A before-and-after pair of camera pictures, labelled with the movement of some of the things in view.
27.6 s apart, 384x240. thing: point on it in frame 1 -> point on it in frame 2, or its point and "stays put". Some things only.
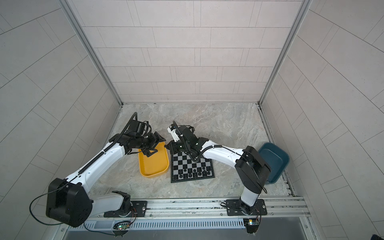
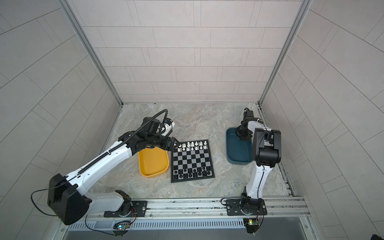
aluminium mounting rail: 212,208 stays put
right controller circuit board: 251,224 stays put
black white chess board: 184,169 stays put
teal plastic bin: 276,158 -> 238,152
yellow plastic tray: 156,164 stays put
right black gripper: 173,149 -> 239,132
